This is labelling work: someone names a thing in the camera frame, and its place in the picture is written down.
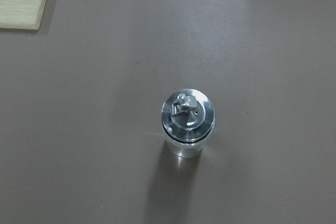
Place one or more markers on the glass sauce bottle metal spout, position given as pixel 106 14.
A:
pixel 188 120

